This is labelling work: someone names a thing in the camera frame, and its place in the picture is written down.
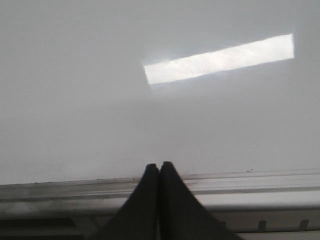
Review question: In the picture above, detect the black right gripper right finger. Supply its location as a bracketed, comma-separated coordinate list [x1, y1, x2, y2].
[158, 161, 241, 240]

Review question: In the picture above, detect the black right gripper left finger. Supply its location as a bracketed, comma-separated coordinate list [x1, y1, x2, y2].
[89, 163, 159, 240]

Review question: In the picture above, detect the white whiteboard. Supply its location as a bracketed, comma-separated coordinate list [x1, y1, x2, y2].
[0, 0, 320, 184]

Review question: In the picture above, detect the grey aluminium whiteboard frame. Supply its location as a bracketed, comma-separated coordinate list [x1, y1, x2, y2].
[0, 170, 320, 232]

